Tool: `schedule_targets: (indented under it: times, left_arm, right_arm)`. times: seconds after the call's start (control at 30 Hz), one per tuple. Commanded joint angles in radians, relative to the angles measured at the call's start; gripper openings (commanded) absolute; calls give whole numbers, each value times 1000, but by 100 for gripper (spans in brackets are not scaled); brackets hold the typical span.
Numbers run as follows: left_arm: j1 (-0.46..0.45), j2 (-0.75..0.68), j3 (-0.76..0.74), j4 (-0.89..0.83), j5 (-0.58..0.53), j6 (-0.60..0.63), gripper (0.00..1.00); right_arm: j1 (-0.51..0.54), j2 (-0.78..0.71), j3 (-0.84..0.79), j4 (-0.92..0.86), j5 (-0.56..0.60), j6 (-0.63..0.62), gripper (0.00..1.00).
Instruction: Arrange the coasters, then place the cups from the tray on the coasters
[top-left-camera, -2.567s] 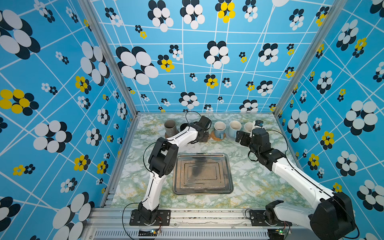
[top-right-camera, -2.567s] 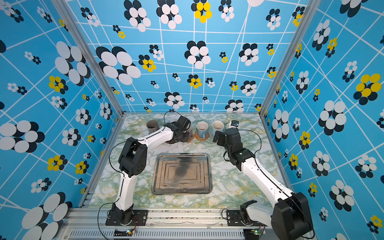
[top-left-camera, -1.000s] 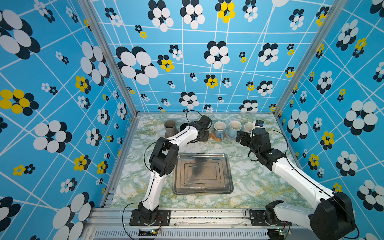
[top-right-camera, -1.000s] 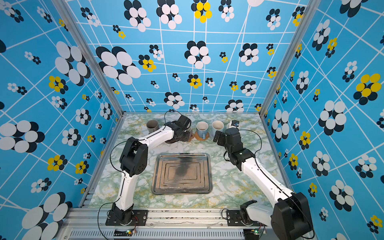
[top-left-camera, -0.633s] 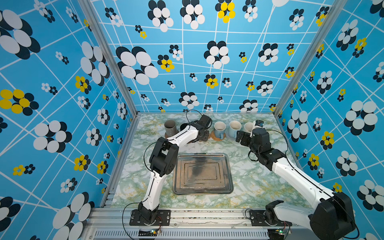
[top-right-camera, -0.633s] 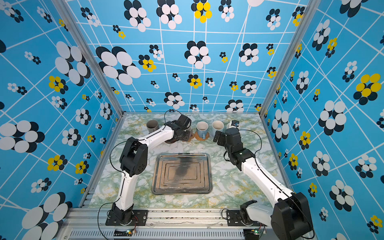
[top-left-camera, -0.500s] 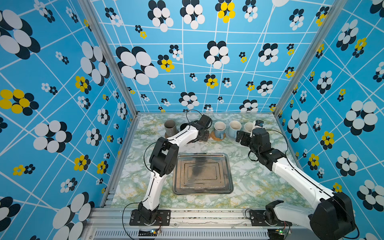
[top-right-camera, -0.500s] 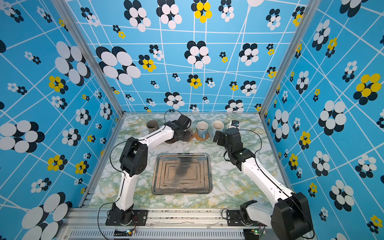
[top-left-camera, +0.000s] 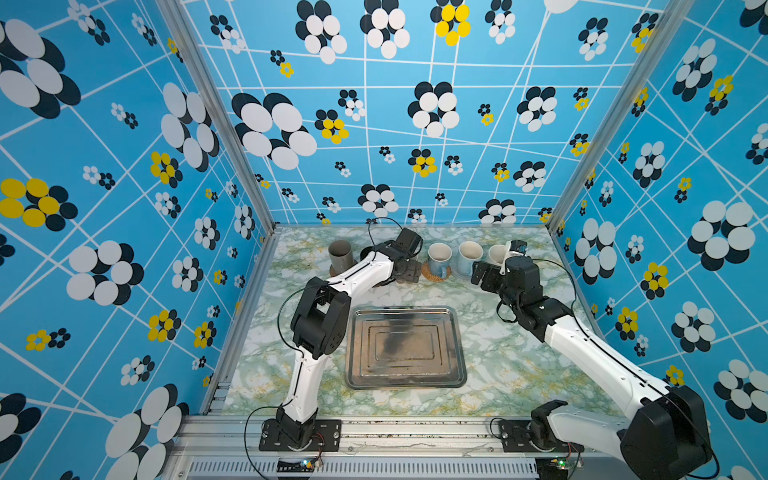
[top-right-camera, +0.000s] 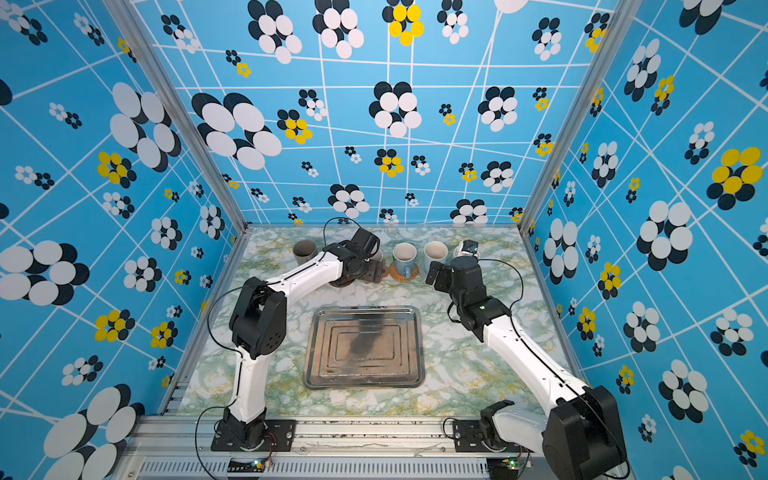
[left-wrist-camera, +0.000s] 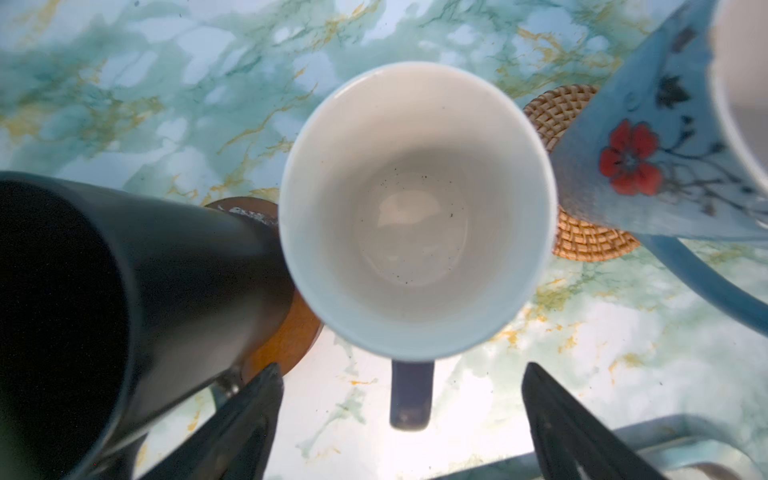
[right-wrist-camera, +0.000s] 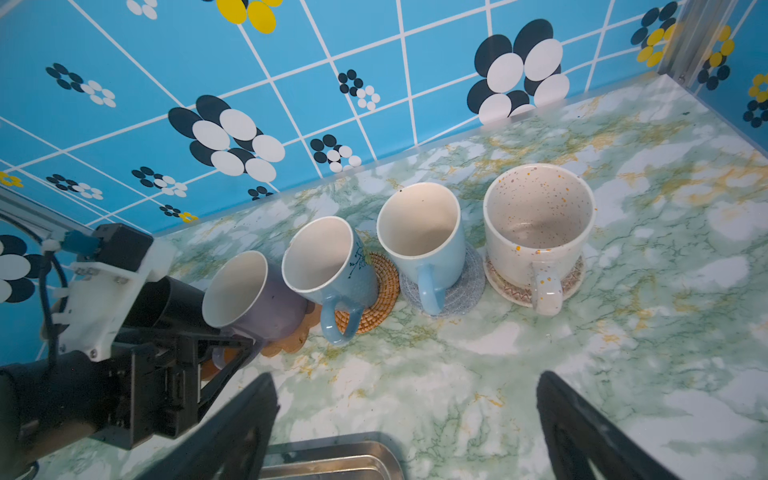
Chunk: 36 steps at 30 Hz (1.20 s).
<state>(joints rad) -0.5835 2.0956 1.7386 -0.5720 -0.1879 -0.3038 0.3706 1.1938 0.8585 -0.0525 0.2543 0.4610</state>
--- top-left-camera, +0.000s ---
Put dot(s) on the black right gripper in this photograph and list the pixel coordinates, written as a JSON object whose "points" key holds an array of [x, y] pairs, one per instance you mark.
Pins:
{"points": [[493, 275]]}

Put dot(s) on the aluminium corner post right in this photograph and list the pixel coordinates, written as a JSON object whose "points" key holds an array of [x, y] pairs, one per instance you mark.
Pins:
{"points": [[670, 21]]}

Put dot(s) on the blue handled cream mug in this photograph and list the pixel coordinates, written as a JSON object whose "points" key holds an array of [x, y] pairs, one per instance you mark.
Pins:
{"points": [[469, 252]]}

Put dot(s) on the light blue mug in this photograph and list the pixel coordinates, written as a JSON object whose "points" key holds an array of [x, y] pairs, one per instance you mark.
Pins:
{"points": [[439, 257]]}

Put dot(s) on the white ceramic mug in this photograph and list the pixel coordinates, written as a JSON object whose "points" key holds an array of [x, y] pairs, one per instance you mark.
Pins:
{"points": [[496, 254]]}

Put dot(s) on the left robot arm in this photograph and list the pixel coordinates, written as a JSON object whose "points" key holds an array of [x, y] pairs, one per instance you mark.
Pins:
{"points": [[319, 325]]}

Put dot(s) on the black mug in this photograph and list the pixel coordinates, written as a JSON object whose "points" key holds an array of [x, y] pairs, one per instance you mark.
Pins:
{"points": [[366, 252]]}

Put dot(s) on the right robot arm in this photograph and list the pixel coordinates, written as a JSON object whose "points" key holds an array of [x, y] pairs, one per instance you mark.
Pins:
{"points": [[661, 432]]}

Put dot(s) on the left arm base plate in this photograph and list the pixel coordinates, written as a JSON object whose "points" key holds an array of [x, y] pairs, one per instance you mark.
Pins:
{"points": [[323, 434]]}

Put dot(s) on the rattan wicker round coaster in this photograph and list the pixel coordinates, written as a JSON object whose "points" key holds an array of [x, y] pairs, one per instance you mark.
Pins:
{"points": [[426, 273]]}

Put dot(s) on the aluminium front rail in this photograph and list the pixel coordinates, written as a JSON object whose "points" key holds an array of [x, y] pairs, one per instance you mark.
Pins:
{"points": [[221, 447]]}

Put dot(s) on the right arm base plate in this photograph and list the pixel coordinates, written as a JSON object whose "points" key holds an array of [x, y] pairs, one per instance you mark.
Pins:
{"points": [[516, 437]]}

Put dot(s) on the aluminium corner post left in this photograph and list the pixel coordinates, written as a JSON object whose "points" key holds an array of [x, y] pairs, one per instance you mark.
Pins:
{"points": [[175, 17]]}

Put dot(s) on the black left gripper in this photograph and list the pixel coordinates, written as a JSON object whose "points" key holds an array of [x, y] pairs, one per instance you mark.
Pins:
{"points": [[413, 272]]}

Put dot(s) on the aluminium corner post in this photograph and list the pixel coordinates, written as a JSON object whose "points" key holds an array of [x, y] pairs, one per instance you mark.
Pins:
{"points": [[670, 21], [175, 17]]}

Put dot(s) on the stainless steel cup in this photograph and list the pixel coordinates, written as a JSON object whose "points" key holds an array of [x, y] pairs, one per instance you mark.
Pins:
{"points": [[341, 257]]}

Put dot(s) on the metal serving tray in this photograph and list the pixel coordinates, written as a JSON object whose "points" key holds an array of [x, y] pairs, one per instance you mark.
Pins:
{"points": [[404, 348]]}

